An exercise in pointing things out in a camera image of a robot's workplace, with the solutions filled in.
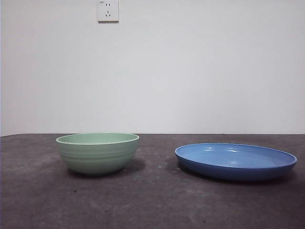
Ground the blue round plate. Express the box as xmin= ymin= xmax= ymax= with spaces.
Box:
xmin=174 ymin=142 xmax=298 ymax=181

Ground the white wall socket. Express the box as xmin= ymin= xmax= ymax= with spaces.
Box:
xmin=97 ymin=0 xmax=120 ymax=24

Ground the green ribbed bowl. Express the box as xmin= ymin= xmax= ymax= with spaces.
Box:
xmin=55 ymin=133 xmax=141 ymax=177

